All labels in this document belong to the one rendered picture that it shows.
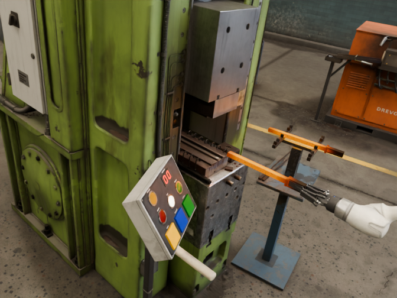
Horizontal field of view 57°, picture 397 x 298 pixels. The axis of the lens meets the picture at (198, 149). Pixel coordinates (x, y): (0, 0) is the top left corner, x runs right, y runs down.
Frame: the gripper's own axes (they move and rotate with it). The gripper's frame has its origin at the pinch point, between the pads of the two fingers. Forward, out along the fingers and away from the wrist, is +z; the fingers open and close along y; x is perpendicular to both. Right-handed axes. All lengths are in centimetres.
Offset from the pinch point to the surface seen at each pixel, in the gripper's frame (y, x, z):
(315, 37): 711, -82, 296
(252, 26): 9, 62, 45
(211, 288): 1, -106, 35
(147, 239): -72, -4, 24
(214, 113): -11, 23, 44
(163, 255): -69, -9, 18
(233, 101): 3, 25, 44
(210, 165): -7.9, -8.6, 44.9
